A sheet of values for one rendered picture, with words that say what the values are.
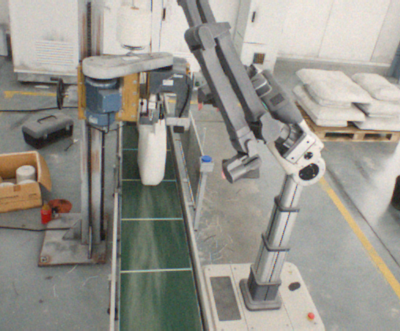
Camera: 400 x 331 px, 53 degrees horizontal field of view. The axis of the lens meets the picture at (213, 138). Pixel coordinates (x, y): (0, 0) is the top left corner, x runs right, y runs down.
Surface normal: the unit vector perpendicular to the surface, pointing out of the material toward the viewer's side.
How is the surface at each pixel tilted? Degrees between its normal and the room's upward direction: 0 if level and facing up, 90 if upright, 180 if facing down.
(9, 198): 90
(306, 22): 90
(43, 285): 0
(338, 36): 90
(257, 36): 90
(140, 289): 0
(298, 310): 0
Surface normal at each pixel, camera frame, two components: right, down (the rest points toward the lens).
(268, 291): 0.18, 0.51
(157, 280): 0.15, -0.86
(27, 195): 0.44, 0.48
